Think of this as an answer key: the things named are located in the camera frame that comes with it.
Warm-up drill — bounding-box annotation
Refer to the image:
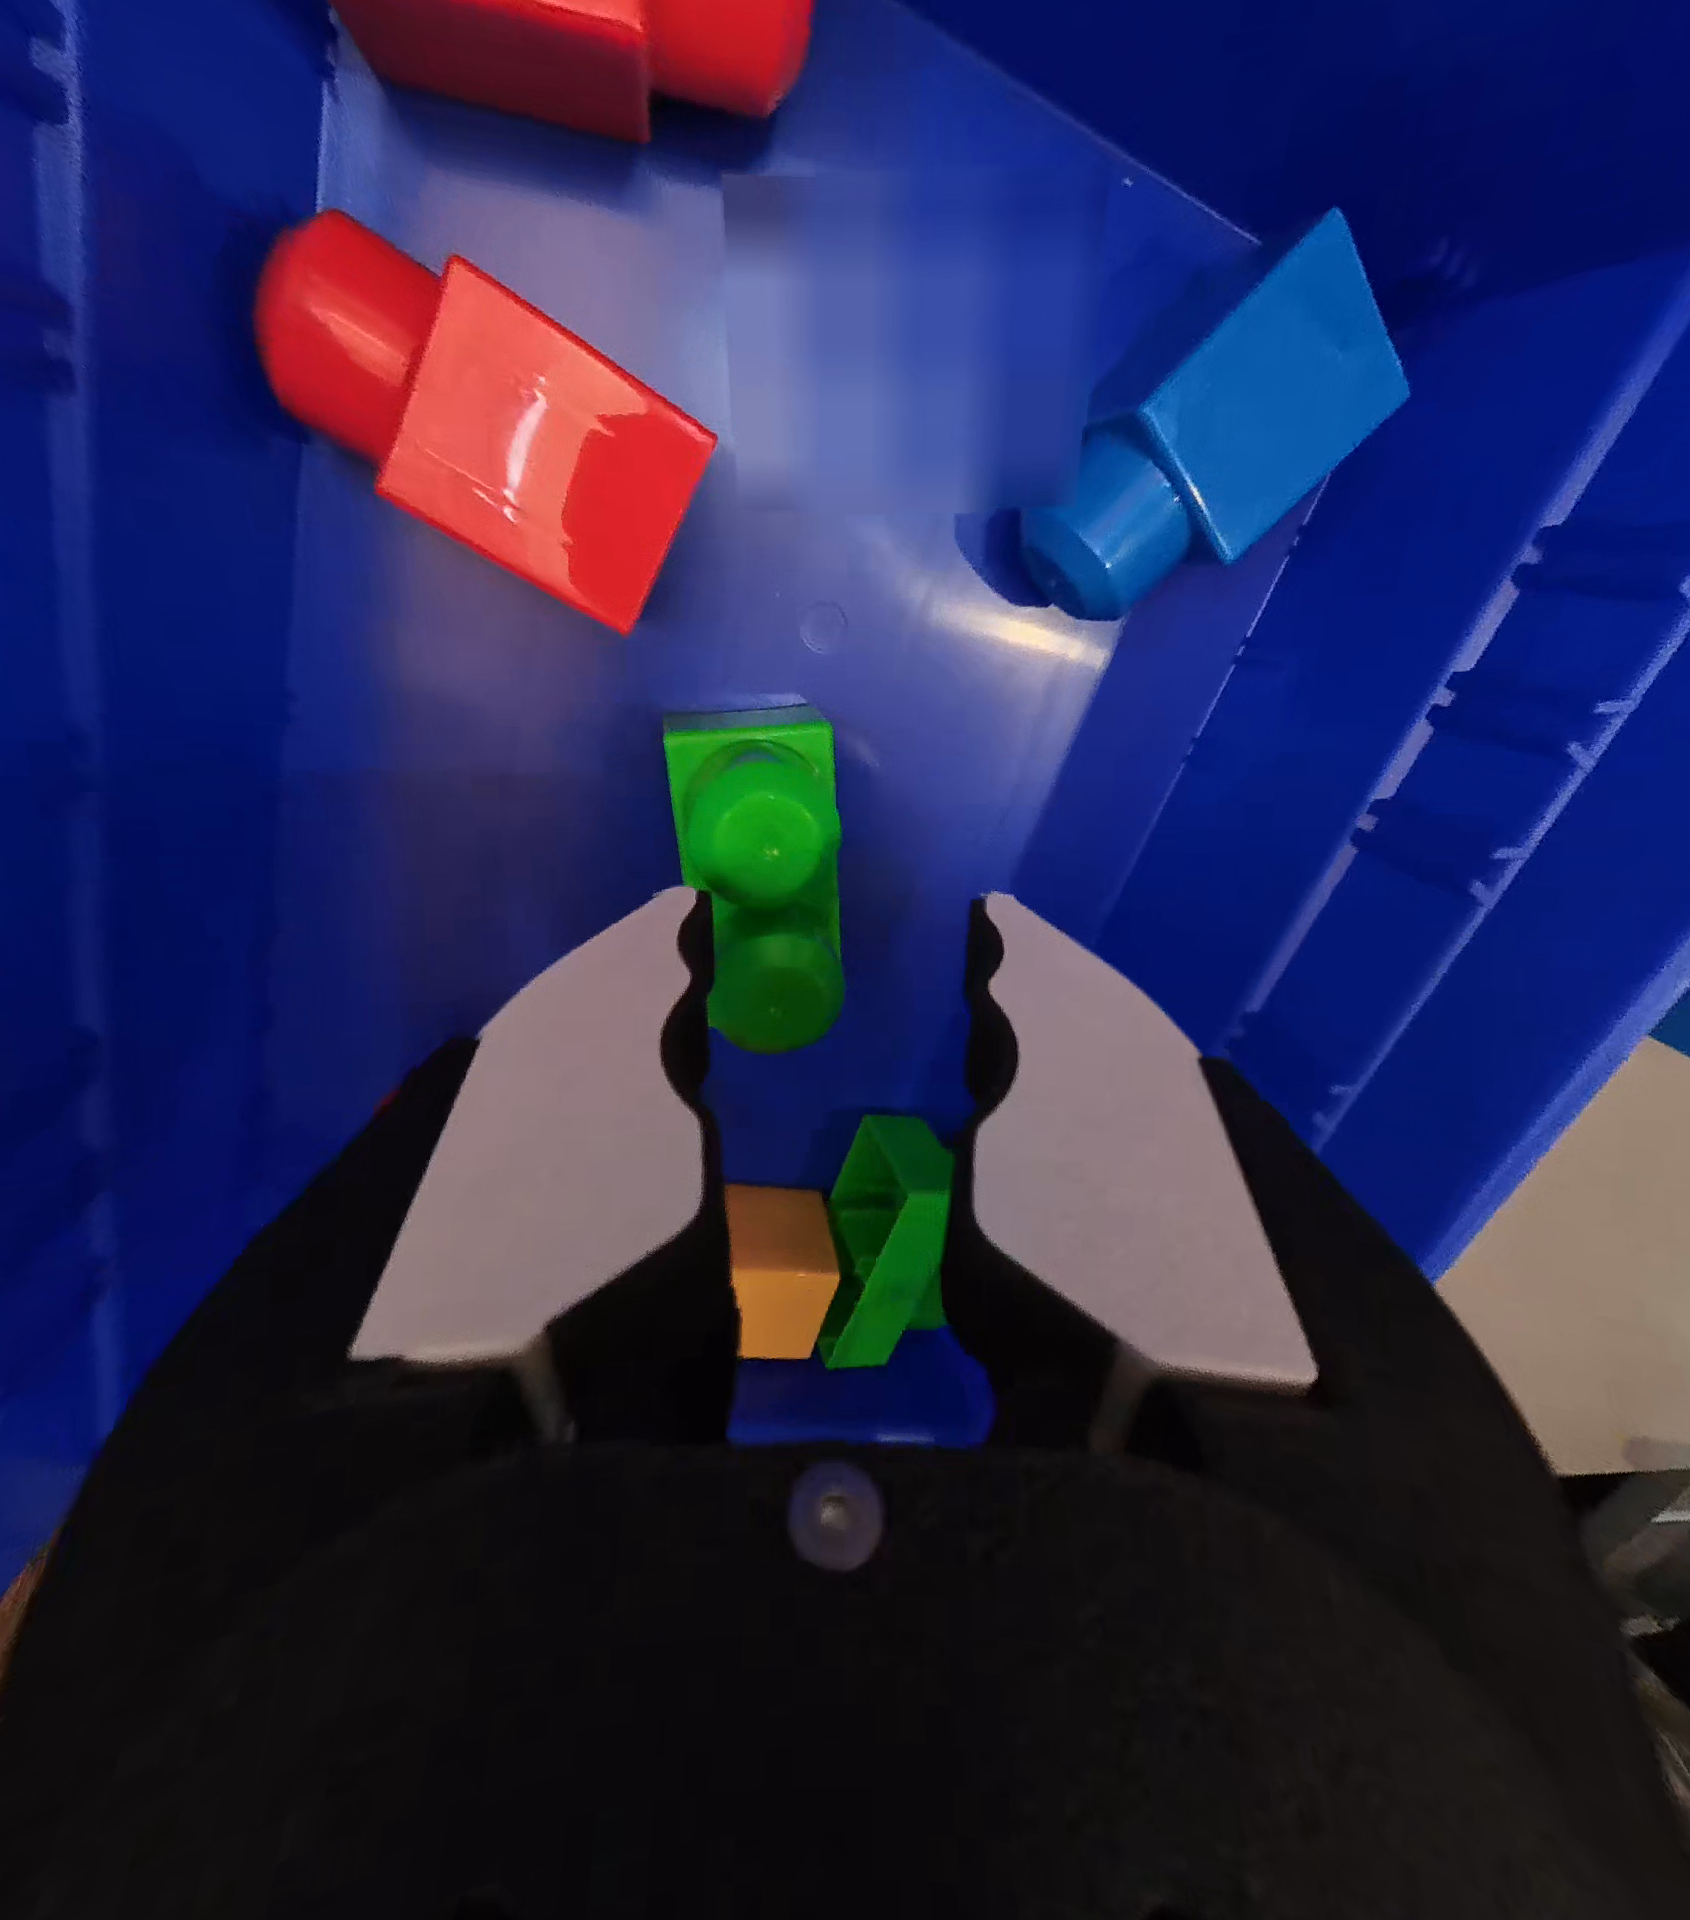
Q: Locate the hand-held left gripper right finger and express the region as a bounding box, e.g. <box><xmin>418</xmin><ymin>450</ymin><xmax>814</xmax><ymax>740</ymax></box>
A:
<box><xmin>960</xmin><ymin>897</ymin><xmax>1322</xmax><ymax>1446</ymax></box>

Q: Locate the small yellow block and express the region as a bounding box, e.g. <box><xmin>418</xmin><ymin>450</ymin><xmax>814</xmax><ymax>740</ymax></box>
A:
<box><xmin>720</xmin><ymin>1179</ymin><xmax>839</xmax><ymax>1362</ymax></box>

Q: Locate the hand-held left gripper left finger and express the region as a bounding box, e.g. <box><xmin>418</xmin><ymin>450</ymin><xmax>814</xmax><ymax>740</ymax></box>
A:
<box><xmin>347</xmin><ymin>889</ymin><xmax>720</xmax><ymax>1446</ymax></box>

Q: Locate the green two-stud block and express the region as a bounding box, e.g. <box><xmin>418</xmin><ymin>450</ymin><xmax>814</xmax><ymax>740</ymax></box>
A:
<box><xmin>661</xmin><ymin>709</ymin><xmax>848</xmax><ymax>1050</ymax></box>

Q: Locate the blue one-stud block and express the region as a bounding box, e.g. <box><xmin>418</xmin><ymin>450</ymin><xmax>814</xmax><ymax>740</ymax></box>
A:
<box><xmin>1018</xmin><ymin>208</ymin><xmax>1407</xmax><ymax>618</ymax></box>

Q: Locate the small green block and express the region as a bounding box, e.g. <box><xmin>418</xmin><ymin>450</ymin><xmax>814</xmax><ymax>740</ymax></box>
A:
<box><xmin>817</xmin><ymin>1118</ymin><xmax>957</xmax><ymax>1374</ymax></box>

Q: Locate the blue plastic bin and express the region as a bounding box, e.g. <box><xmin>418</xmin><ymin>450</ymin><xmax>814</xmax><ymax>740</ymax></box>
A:
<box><xmin>0</xmin><ymin>0</ymin><xmax>1690</xmax><ymax>1728</ymax></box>

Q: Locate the red one-stud block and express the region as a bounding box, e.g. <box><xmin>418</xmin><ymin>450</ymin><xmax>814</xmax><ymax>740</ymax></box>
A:
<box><xmin>255</xmin><ymin>208</ymin><xmax>715</xmax><ymax>635</ymax></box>

